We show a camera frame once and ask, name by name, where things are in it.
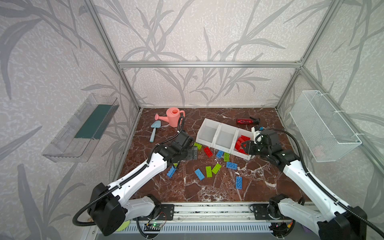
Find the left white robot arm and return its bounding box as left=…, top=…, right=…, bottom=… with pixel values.
left=72, top=114, right=198, bottom=236

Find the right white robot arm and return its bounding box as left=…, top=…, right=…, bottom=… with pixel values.
left=240, top=129, right=384, bottom=240

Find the green lego upper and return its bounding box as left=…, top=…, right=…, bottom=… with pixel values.
left=194, top=143, right=202, bottom=151

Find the right white bin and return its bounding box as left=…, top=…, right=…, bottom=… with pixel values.
left=230, top=128, right=254, bottom=160

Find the white bin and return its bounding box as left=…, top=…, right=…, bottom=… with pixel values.
left=196, top=118, right=221, bottom=148
left=214, top=124, right=238, bottom=153
left=230, top=128, right=254, bottom=160

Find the left white bin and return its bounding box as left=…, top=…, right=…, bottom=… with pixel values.
left=196, top=118, right=221, bottom=148

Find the middle white bin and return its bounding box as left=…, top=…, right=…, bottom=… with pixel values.
left=214, top=124, right=238, bottom=153

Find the green lego under bins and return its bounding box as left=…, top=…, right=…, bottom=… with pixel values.
left=223, top=153, right=230, bottom=162

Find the green lego centre upright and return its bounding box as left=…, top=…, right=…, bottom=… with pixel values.
left=206, top=166, right=213, bottom=178

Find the light blue lego centre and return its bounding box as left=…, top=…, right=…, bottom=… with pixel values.
left=195, top=169, right=205, bottom=181

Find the blue lego under bins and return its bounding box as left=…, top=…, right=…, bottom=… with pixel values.
left=216, top=150, right=225, bottom=159

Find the green lego centre tilted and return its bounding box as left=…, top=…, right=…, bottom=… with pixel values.
left=212, top=164, right=222, bottom=175

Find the light blue trowel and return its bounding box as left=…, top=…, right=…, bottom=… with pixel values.
left=150, top=120, right=161, bottom=143

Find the pink watering can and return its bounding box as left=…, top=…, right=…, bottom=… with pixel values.
left=155, top=108, right=186, bottom=128

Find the left circuit board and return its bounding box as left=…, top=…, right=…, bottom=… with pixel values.
left=143, top=223, right=163, bottom=232

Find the white wire basket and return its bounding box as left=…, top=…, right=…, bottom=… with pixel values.
left=290, top=90, right=362, bottom=163

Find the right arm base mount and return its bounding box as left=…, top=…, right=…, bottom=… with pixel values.
left=249, top=203, right=292, bottom=222

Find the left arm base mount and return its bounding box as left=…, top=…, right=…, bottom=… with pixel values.
left=140, top=204, right=175, bottom=221

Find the aluminium front rail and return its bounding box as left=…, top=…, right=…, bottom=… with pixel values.
left=109, top=202, right=315, bottom=237

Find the green spatula wooden handle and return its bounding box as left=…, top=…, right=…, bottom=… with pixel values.
left=116, top=221, right=131, bottom=232

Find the clear wall shelf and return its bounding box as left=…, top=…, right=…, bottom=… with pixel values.
left=42, top=94, right=120, bottom=163

